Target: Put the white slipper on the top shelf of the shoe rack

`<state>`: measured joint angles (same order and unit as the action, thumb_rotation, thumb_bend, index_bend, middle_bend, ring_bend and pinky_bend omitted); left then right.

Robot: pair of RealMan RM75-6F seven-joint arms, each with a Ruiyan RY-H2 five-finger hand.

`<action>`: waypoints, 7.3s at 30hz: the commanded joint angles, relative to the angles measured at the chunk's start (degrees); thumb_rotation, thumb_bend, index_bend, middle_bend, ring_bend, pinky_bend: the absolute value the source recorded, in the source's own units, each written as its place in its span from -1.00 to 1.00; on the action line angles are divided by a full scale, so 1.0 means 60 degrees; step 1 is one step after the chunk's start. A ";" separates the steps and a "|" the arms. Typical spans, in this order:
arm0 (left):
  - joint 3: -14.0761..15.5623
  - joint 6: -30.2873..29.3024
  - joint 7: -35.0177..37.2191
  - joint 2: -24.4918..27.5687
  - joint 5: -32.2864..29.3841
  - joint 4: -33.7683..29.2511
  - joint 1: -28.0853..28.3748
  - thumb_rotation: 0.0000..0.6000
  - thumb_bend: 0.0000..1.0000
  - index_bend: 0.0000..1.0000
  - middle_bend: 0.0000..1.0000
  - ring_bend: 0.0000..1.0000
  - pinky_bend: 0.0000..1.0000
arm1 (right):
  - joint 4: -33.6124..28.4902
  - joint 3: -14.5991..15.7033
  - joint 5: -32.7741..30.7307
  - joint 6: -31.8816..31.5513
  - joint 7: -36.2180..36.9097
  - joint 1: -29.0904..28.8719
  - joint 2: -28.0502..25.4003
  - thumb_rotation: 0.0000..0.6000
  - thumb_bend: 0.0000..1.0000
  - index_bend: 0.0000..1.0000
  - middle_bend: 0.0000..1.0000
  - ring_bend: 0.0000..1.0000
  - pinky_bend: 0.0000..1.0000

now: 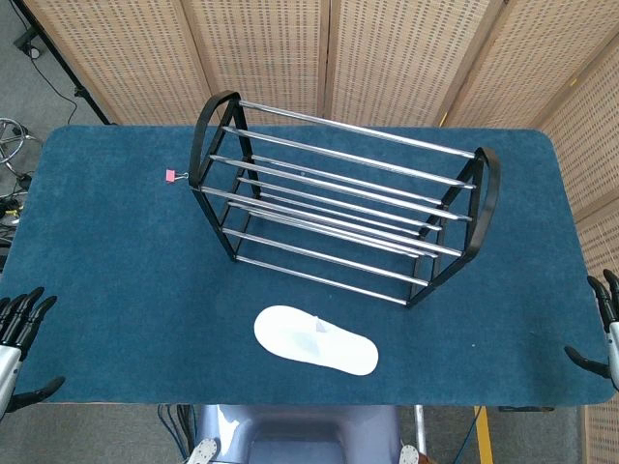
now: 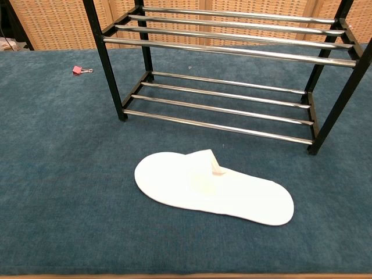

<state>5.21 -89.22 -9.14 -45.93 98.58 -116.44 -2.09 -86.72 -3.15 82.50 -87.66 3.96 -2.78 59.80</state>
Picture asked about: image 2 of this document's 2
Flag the white slipper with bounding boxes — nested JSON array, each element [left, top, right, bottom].
[[134, 149, 295, 227]]

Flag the black shoe rack chrome bars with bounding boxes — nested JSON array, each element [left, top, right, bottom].
[[83, 0, 372, 155]]

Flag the blue carpet table mat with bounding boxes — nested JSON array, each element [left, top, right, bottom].
[[0, 43, 372, 276]]

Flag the woven wicker folding screen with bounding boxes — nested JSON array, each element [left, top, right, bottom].
[[8, 0, 372, 51]]

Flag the pink binder clip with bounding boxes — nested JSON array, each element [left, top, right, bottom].
[[72, 66, 94, 77]]

